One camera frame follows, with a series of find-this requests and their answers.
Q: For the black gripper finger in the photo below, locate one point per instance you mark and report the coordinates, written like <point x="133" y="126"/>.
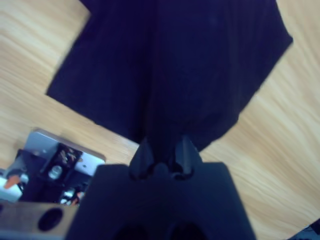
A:
<point x="142" y="160"/>
<point x="186" y="157"/>

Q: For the black polo shirt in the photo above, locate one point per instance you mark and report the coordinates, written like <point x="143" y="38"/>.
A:
<point x="175" y="62"/>

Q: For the white mount block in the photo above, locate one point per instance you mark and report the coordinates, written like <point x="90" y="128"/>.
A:
<point x="40" y="140"/>

